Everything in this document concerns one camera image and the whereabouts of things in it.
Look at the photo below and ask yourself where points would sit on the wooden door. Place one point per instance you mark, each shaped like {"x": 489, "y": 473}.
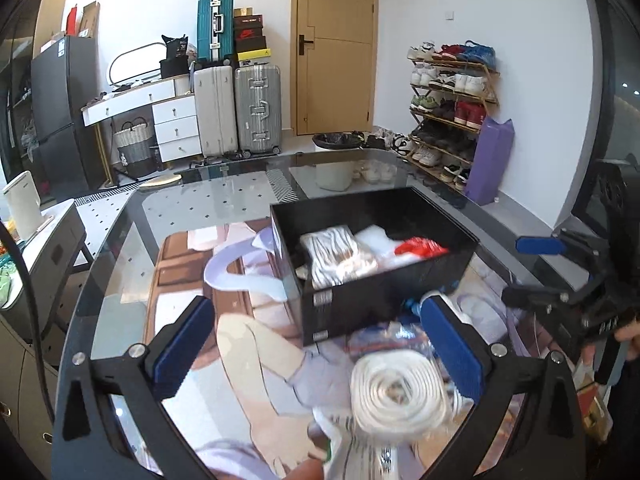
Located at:
{"x": 335, "y": 35}

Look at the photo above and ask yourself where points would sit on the plain black shoe box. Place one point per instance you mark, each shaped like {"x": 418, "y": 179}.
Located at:
{"x": 250, "y": 44}

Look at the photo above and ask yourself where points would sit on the clear plastic bag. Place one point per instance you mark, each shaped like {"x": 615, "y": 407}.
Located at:
{"x": 385, "y": 335}

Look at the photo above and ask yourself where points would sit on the dark display cabinet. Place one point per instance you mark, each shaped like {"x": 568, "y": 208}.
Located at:
{"x": 17, "y": 110}

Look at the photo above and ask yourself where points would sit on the printed table mat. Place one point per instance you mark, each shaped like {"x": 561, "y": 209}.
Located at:
{"x": 210, "y": 270}

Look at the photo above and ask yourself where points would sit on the wooden shoe rack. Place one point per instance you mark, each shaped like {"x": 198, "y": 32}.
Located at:
{"x": 492, "y": 77}

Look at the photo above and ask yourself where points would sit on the black shoe box red logo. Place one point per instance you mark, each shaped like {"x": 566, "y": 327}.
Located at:
{"x": 249, "y": 33}

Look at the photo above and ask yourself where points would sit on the shoe rack with shoes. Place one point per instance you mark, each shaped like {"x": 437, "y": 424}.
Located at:
{"x": 450, "y": 110}

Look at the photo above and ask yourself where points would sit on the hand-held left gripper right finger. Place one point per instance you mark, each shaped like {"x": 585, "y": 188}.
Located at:
{"x": 452, "y": 350}

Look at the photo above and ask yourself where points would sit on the white soft packet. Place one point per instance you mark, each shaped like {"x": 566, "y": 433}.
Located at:
{"x": 380, "y": 240}

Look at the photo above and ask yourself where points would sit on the round white stool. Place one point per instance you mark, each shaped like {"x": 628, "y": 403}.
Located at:
{"x": 160, "y": 180}

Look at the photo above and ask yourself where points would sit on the white vanity desk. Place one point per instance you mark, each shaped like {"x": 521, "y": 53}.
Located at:
{"x": 170, "y": 120}

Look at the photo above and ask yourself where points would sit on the colourful packet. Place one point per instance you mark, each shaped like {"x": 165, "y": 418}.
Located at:
{"x": 595, "y": 405}

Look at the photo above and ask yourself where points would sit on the red and white plush toy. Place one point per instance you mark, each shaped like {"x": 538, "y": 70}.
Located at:
{"x": 420, "y": 249}

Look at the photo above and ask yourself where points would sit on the flat cardboard box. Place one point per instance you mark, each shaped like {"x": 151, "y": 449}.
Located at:
{"x": 90, "y": 20}

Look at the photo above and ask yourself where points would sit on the teal suitcase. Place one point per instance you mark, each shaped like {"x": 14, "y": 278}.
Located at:
{"x": 215, "y": 30}

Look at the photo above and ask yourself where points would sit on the white trash bin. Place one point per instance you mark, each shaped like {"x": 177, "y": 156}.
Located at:
{"x": 337, "y": 165}

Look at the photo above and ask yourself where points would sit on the grey side cabinet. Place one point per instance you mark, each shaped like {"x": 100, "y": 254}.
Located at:
{"x": 55, "y": 245}

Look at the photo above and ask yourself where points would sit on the white suitcase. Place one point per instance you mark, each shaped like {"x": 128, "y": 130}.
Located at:
{"x": 215, "y": 110}

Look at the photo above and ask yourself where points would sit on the purple bag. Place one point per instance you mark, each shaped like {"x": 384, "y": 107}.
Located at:
{"x": 490, "y": 160}

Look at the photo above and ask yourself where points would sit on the pile of loose shoes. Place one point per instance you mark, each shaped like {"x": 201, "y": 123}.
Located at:
{"x": 390, "y": 140}

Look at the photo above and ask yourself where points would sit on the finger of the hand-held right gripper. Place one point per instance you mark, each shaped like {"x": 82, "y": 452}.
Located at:
{"x": 540, "y": 245}
{"x": 535, "y": 300}

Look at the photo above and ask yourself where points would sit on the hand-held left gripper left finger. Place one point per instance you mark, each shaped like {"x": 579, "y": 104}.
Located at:
{"x": 182, "y": 350}

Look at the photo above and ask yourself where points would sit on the bag of white striped cloth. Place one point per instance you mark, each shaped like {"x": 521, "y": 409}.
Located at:
{"x": 335, "y": 255}

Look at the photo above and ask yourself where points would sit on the oval mirror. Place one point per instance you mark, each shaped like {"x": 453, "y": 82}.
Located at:
{"x": 140, "y": 62}

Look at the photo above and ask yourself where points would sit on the woven basket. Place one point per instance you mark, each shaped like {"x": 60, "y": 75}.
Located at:
{"x": 134, "y": 150}

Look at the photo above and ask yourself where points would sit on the black cardboard box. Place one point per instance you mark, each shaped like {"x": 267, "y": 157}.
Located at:
{"x": 390, "y": 300}

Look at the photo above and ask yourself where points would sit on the person's left hand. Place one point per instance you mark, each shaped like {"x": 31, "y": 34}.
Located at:
{"x": 305, "y": 471}

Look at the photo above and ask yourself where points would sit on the pile of snack packets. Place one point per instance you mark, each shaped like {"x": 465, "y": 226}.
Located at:
{"x": 10, "y": 275}

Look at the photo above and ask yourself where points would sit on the brown shoe box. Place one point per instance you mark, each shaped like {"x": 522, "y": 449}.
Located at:
{"x": 243, "y": 11}

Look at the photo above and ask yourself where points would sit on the black bag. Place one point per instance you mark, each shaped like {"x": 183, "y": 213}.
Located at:
{"x": 175, "y": 57}

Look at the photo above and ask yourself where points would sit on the white kettle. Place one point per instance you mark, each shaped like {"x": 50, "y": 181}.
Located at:
{"x": 22, "y": 205}

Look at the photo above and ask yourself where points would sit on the silver suitcase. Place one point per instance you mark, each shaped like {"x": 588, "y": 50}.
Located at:
{"x": 257, "y": 110}

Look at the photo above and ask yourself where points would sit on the dark grey refrigerator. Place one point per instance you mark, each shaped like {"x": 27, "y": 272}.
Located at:
{"x": 65, "y": 110}

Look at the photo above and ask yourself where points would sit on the person's right hand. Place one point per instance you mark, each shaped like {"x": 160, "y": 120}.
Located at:
{"x": 630, "y": 332}

